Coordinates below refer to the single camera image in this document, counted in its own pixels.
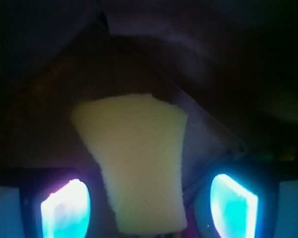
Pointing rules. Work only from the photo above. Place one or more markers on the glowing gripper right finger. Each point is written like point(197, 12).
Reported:
point(237, 200)

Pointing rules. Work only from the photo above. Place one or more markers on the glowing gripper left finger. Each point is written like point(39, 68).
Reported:
point(55, 203)

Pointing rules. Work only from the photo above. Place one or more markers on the yellow-green sponge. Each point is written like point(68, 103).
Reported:
point(137, 140)

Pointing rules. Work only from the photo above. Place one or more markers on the brown paper bag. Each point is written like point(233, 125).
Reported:
point(233, 63)

